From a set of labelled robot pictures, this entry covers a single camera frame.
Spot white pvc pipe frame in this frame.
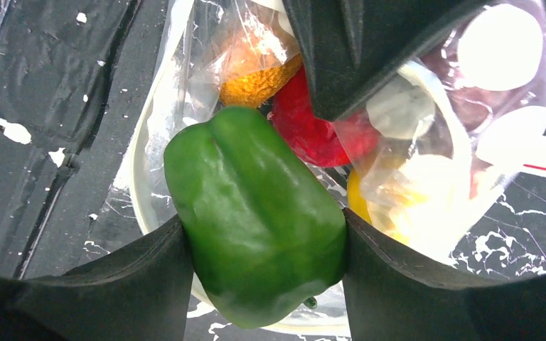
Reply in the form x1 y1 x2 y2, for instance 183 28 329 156
475 106 546 177

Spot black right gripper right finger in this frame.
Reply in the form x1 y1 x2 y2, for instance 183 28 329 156
343 209 546 340

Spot clear polka dot zip bag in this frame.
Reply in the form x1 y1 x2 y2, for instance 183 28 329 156
129 1 546 340

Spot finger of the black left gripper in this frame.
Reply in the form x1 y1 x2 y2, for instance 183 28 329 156
283 0 487 121

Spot fake orange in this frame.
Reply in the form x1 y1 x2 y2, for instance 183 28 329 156
220 28 302 108

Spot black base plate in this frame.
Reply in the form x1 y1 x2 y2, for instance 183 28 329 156
0 1 168 278

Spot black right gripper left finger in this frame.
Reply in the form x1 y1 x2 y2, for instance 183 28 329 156
0 217 193 340

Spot fake green pepper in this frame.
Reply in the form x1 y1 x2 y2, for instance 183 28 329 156
164 107 348 329

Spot fake yellow lemon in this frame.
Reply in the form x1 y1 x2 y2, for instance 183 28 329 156
348 156 448 247

